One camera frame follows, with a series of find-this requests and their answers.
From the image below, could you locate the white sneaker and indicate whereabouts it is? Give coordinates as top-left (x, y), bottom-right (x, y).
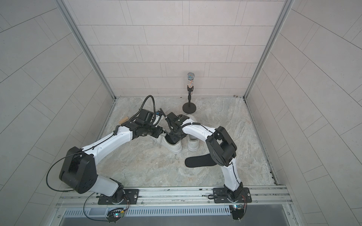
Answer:
top-left (151, 133), bottom-right (183, 154)
top-left (186, 114), bottom-right (200, 152)

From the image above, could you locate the black insole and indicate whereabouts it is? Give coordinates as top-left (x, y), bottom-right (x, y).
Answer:
top-left (185, 154), bottom-right (217, 168)

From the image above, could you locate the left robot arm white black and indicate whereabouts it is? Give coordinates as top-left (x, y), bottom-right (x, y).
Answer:
top-left (59, 109), bottom-right (163, 203)

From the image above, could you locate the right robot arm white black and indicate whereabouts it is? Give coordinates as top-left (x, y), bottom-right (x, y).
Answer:
top-left (165, 113), bottom-right (244, 202)

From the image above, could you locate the black stand with microphone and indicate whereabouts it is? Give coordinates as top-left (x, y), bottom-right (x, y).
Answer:
top-left (183, 72), bottom-right (197, 114)

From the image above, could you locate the small wooden block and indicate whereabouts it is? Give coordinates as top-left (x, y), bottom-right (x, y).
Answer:
top-left (118, 117), bottom-right (129, 125)

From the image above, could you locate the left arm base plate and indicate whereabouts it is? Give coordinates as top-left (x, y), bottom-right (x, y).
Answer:
top-left (97, 189), bottom-right (139, 205)

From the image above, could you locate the left controller board with cables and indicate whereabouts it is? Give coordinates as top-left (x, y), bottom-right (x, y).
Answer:
top-left (83, 192), bottom-right (131, 224)

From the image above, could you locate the controller board with cables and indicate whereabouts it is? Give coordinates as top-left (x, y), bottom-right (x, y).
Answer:
top-left (83, 192), bottom-right (131, 224)
top-left (229, 202), bottom-right (248, 221)

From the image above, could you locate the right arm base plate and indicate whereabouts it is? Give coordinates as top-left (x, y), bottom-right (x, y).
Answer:
top-left (213, 187), bottom-right (252, 203)

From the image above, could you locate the right controller board with cables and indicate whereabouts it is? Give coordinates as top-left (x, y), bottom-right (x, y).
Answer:
top-left (229, 202), bottom-right (248, 221)

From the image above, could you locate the aluminium mounting rail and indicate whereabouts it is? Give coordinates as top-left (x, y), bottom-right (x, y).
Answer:
top-left (55, 186), bottom-right (293, 208)

